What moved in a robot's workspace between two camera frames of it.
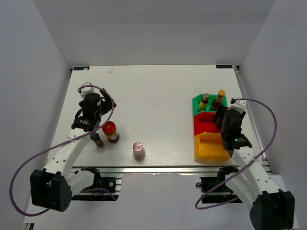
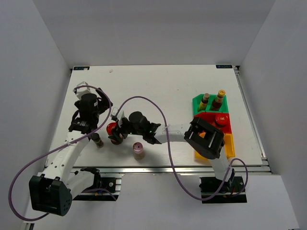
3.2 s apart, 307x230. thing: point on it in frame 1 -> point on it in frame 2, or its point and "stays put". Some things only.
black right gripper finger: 219,117 -> 116,138
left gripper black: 108,104 stays put
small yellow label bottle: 204,103 stays put
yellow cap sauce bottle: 218,101 stays put
